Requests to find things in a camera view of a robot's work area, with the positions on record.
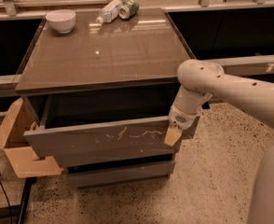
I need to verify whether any green drink can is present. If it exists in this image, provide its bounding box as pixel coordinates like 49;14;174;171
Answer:
118;0;139;20

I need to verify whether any grey metal railing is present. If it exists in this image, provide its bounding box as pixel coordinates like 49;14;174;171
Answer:
0;0;274;100

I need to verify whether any open cardboard box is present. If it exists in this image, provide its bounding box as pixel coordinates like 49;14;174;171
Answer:
0;98;62;178

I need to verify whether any grey top drawer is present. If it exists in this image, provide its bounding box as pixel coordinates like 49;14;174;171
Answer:
23;93;200;168

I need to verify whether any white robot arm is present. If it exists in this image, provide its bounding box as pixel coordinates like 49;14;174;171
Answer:
165;60;274;224

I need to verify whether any white ceramic bowl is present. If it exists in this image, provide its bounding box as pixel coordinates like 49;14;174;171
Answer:
46;9;76;34

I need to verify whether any grey bottom drawer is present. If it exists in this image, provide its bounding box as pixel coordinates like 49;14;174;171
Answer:
67;154;175;188

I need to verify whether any grey drawer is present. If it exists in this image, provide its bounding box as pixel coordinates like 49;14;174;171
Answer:
67;154;175;188
23;93;200;168

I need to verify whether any grey drawer cabinet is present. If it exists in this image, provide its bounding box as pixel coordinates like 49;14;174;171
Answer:
15;7;201;189

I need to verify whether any black metal frame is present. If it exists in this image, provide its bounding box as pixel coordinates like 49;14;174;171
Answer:
0;177;37;224

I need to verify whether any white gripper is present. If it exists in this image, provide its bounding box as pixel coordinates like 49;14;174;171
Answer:
164;105;198;147

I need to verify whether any clear plastic water bottle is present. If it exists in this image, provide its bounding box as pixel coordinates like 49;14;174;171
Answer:
96;0;123;24

